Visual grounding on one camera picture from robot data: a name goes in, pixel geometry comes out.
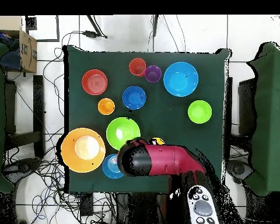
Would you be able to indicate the small green ribbed bowl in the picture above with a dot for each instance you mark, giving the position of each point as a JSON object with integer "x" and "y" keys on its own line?
{"x": 199, "y": 112}

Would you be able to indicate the yellow ribbed plastic cup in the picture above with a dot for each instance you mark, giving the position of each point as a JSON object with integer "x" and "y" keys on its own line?
{"x": 156, "y": 140}

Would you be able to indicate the black power adapter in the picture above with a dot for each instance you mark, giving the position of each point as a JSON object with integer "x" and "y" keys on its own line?
{"x": 89, "y": 34}

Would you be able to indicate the dark blue bowl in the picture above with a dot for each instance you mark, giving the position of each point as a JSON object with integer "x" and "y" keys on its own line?
{"x": 134, "y": 98}

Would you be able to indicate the cardboard box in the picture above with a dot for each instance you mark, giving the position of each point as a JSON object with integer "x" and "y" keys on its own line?
{"x": 28, "y": 53}

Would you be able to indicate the large yellow bowl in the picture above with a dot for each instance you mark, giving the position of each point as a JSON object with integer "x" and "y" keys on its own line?
{"x": 82, "y": 150}

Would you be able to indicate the purple plastic cup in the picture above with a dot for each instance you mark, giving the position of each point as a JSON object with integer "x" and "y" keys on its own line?
{"x": 153, "y": 74}

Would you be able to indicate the orange ribbed plastic cup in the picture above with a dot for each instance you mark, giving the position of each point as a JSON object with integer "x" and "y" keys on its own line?
{"x": 106, "y": 106}

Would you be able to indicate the dark green tablecloth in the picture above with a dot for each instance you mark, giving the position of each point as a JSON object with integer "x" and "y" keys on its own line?
{"x": 168, "y": 121}

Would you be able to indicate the large light blue bowl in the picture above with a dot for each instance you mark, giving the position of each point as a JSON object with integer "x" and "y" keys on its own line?
{"x": 180, "y": 79}

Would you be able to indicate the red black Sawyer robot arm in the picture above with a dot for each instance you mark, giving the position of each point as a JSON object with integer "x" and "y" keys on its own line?
{"x": 168, "y": 161}

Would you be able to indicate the red plastic cup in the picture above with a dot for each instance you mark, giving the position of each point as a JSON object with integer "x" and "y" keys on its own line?
{"x": 136, "y": 67}

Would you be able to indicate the small light blue bowl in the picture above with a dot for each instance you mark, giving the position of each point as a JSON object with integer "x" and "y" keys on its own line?
{"x": 109, "y": 166}

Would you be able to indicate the red plastic bowl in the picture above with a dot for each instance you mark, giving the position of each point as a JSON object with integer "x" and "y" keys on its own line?
{"x": 94, "y": 82}

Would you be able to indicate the large green bowl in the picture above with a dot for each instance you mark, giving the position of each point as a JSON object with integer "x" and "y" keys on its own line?
{"x": 121, "y": 131}

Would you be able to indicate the dark blue bag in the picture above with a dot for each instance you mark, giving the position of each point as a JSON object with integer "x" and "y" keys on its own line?
{"x": 10, "y": 60}

